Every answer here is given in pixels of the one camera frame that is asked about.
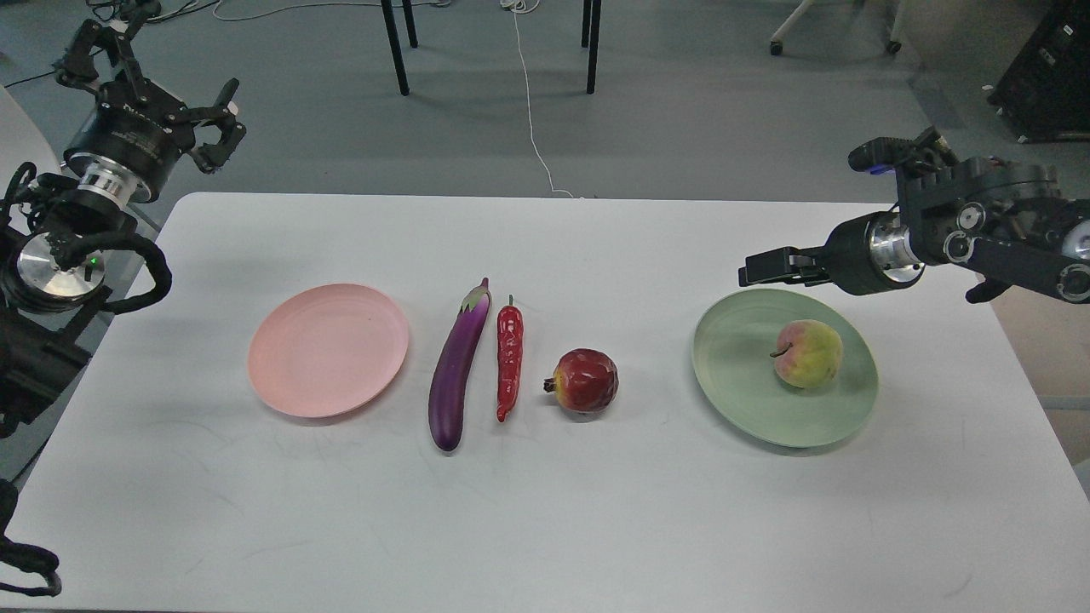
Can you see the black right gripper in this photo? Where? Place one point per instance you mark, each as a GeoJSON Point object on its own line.
{"type": "Point", "coordinates": [866, 256]}

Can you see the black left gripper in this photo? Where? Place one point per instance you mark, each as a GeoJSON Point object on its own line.
{"type": "Point", "coordinates": [132, 133]}

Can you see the yellow-green peach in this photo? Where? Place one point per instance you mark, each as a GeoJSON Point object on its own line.
{"type": "Point", "coordinates": [808, 354]}

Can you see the red pomegranate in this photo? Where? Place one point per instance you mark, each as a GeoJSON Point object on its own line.
{"type": "Point", "coordinates": [584, 381]}

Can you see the red chili pepper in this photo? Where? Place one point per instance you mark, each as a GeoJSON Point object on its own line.
{"type": "Point", "coordinates": [509, 337]}

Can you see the purple eggplant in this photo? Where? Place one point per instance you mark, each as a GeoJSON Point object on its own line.
{"type": "Point", "coordinates": [447, 395]}

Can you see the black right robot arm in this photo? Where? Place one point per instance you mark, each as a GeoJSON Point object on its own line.
{"type": "Point", "coordinates": [1005, 221]}

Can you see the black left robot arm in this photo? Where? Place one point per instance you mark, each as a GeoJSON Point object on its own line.
{"type": "Point", "coordinates": [71, 249]}

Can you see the green plate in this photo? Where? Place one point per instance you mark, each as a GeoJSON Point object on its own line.
{"type": "Point", "coordinates": [731, 359]}

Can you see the white chair seat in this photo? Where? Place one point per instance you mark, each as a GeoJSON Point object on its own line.
{"type": "Point", "coordinates": [21, 141]}

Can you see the white office chair base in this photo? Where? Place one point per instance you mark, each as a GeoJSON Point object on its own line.
{"type": "Point", "coordinates": [837, 19]}

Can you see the black table leg left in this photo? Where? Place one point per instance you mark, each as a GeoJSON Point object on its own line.
{"type": "Point", "coordinates": [394, 42]}

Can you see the black table leg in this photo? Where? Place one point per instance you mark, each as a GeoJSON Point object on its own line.
{"type": "Point", "coordinates": [590, 40]}
{"type": "Point", "coordinates": [394, 42]}

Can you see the pink plate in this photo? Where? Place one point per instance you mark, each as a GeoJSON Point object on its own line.
{"type": "Point", "coordinates": [328, 351]}

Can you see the black equipment box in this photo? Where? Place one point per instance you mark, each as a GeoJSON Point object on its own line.
{"type": "Point", "coordinates": [1043, 95]}

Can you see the black table leg right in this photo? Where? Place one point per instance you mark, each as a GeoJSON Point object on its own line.
{"type": "Point", "coordinates": [590, 40]}

